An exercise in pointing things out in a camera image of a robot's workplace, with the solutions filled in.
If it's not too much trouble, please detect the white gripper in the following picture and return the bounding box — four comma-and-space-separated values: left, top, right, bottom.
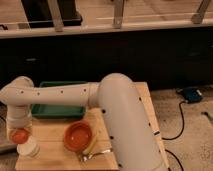
6, 106, 33, 144

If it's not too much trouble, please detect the metal spoon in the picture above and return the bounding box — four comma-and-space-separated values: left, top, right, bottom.
79, 148, 113, 162

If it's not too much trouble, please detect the black box on floor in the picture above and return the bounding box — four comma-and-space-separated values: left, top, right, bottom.
20, 0, 84, 28

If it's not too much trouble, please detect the metal frame rail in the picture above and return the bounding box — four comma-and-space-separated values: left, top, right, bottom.
0, 0, 213, 39

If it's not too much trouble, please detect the white paper cup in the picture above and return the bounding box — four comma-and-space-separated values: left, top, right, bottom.
17, 136, 40, 157

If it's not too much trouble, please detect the orange bowl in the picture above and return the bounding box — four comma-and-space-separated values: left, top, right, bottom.
63, 121, 93, 152

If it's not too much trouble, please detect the green plastic tray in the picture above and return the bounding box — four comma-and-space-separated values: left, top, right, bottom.
31, 81, 85, 119

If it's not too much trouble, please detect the black cable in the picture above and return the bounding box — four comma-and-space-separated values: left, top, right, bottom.
161, 100, 188, 171

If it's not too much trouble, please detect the blue power box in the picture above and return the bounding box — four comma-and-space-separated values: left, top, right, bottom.
177, 87, 203, 103

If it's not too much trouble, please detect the orange apple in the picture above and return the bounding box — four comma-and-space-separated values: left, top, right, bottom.
14, 129, 29, 144

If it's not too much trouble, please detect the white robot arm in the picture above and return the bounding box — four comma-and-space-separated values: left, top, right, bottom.
0, 73, 167, 171

